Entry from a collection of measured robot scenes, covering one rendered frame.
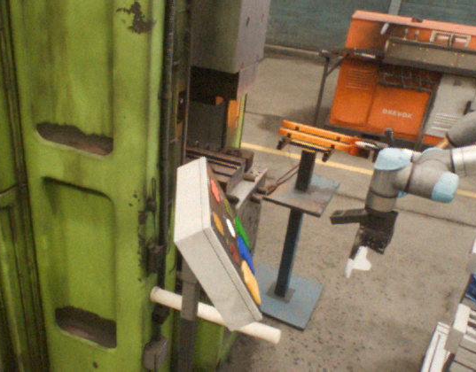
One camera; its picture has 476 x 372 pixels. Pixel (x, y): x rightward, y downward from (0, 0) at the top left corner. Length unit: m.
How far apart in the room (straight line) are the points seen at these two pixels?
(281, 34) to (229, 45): 7.91
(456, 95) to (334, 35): 4.36
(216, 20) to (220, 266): 0.73
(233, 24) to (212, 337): 1.22
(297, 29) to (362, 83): 4.30
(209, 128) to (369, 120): 3.45
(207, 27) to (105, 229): 0.72
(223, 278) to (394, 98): 4.31
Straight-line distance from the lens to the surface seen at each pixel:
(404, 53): 4.87
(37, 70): 1.43
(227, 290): 0.97
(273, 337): 1.47
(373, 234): 1.22
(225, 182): 1.53
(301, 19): 9.15
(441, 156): 1.28
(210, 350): 1.98
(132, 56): 1.19
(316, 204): 2.11
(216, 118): 1.86
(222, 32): 1.35
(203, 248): 0.90
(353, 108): 5.14
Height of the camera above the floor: 1.67
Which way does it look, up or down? 27 degrees down
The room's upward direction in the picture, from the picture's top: 7 degrees clockwise
